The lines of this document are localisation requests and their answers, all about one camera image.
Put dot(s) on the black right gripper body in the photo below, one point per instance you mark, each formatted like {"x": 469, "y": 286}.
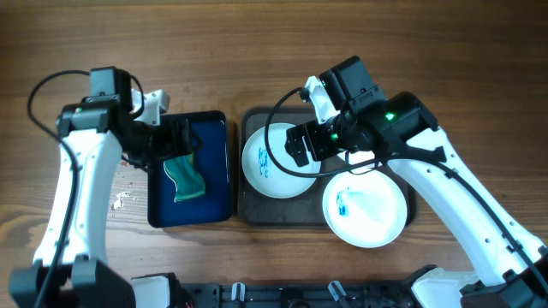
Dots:
{"x": 308, "y": 139}

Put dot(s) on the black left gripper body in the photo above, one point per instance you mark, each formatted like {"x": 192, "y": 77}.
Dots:
{"x": 154, "y": 145}

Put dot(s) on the green yellow sponge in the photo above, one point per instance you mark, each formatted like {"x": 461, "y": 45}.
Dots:
{"x": 188, "y": 181}

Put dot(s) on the white plate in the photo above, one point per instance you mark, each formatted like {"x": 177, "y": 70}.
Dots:
{"x": 367, "y": 210}
{"x": 356, "y": 158}

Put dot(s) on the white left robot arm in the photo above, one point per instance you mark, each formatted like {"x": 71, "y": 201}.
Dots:
{"x": 70, "y": 267}

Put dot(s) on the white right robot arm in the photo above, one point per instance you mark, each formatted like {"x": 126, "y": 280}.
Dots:
{"x": 353, "y": 114}

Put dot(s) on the dark brown serving tray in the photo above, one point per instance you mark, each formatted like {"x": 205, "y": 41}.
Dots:
{"x": 304, "y": 210}

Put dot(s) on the blue water tray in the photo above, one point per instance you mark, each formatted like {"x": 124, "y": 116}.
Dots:
{"x": 211, "y": 161}

